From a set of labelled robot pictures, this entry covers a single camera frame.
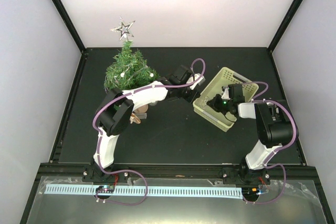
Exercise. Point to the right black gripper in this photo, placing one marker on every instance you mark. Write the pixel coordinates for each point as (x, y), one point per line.
(213, 103)

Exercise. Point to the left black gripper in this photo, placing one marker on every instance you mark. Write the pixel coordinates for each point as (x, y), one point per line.
(195, 95)

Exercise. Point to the green plastic basket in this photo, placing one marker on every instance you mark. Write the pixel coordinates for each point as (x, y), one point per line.
(228, 82)

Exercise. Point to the clear battery box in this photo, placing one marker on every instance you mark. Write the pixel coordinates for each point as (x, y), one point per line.
(142, 116)

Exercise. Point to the brown white plush ornament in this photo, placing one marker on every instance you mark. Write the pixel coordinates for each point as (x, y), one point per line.
(135, 117)

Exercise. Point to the small green christmas tree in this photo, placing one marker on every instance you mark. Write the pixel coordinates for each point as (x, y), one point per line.
(129, 70)

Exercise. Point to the silver star tree topper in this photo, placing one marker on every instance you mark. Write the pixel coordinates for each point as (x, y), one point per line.
(124, 30)

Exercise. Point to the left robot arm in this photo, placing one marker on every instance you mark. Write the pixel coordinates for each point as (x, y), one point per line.
(117, 110)

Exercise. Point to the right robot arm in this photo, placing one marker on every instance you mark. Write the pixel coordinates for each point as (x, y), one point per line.
(276, 127)

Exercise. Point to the small circuit board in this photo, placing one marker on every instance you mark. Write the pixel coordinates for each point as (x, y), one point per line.
(105, 189)

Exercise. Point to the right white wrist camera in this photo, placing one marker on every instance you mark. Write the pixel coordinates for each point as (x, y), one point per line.
(225, 93)

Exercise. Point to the black aluminium rail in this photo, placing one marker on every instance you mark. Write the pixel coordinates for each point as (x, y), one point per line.
(229, 174)

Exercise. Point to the light blue slotted cable duct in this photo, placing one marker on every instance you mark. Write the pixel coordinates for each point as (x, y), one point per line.
(150, 191)

